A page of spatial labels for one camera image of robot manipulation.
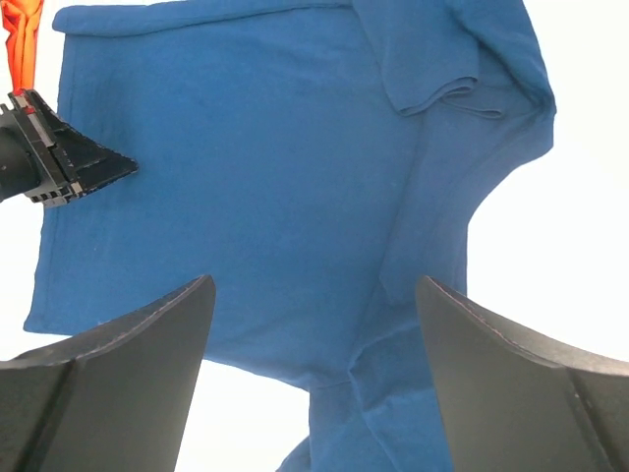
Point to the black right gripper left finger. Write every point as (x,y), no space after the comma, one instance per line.
(113,398)

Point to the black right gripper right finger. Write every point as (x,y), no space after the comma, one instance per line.
(513,399)

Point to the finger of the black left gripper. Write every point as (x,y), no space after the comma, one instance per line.
(93,162)

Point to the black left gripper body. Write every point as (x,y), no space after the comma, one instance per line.
(34,162)

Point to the navy blue t-shirt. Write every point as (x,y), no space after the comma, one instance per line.
(316,158)

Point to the folded orange t-shirt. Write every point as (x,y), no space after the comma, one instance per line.
(21,20)

